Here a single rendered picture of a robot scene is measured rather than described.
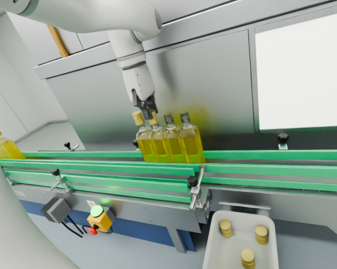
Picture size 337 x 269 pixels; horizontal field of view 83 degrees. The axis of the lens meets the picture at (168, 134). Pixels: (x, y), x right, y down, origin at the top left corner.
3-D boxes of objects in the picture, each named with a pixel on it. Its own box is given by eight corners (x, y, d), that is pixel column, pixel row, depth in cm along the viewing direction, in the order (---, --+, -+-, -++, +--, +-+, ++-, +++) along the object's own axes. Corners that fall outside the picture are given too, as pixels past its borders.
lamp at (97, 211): (105, 208, 78) (102, 204, 76) (98, 218, 74) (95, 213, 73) (97, 207, 80) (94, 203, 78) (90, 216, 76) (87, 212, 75)
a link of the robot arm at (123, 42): (151, 47, 57) (125, 54, 60) (135, -6, 50) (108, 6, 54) (138, 52, 50) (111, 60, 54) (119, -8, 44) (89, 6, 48)
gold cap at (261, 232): (257, 245, 56) (257, 237, 54) (253, 234, 59) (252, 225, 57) (270, 244, 55) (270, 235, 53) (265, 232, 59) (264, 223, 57)
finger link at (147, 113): (138, 101, 61) (145, 119, 64) (134, 104, 59) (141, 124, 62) (147, 99, 60) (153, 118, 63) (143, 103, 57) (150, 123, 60)
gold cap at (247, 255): (255, 272, 51) (254, 263, 49) (241, 268, 52) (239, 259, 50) (255, 258, 53) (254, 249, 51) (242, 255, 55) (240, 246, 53)
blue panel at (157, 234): (204, 215, 91) (197, 189, 83) (195, 252, 78) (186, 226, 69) (19, 188, 160) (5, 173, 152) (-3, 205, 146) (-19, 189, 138)
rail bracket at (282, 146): (287, 158, 68) (288, 126, 62) (289, 171, 63) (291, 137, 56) (274, 158, 70) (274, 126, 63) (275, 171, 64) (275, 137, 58)
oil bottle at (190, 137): (208, 169, 73) (197, 121, 63) (205, 180, 69) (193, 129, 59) (193, 169, 76) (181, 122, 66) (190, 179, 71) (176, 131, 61)
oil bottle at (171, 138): (193, 168, 76) (181, 122, 66) (190, 179, 72) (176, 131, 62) (180, 168, 78) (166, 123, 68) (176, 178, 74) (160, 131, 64)
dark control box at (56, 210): (73, 210, 94) (64, 198, 90) (60, 224, 88) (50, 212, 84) (62, 207, 97) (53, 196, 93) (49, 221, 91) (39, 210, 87)
